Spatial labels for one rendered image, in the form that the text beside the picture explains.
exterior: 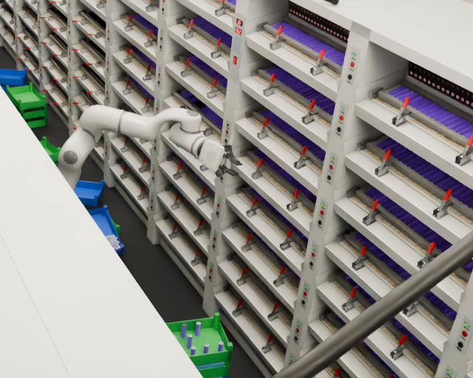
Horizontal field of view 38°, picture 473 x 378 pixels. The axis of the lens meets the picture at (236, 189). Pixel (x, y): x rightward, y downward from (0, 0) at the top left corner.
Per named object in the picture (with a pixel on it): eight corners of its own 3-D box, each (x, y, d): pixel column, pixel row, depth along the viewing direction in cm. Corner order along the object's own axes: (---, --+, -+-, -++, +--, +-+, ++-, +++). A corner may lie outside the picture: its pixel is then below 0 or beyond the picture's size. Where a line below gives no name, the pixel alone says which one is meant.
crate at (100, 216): (122, 254, 387) (125, 247, 382) (88, 262, 378) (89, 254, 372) (104, 212, 401) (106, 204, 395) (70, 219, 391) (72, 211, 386)
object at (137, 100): (155, 132, 372) (149, 110, 363) (112, 90, 415) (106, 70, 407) (187, 118, 378) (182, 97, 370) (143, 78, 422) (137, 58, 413)
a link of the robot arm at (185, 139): (208, 131, 262) (204, 153, 266) (184, 118, 268) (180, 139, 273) (193, 136, 255) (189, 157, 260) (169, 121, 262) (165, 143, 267)
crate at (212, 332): (155, 372, 259) (157, 356, 255) (146, 335, 275) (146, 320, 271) (230, 361, 269) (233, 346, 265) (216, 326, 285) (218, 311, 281)
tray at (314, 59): (338, 103, 233) (336, 68, 225) (246, 45, 277) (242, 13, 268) (384, 82, 240) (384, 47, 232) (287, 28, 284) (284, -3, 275)
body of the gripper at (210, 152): (191, 160, 258) (213, 173, 253) (200, 136, 255) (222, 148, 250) (204, 160, 265) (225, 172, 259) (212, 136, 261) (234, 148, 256)
